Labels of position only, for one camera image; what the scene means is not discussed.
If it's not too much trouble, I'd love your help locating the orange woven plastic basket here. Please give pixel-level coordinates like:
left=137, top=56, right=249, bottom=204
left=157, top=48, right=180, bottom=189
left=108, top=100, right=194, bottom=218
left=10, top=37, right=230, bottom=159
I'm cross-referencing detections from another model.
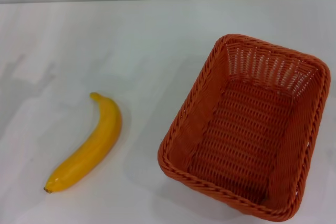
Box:
left=157, top=34, right=332, bottom=222

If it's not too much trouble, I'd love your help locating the yellow banana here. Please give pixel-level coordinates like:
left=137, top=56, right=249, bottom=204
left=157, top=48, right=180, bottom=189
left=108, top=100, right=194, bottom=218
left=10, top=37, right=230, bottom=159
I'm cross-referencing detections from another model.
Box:
left=43, top=92, right=123, bottom=194

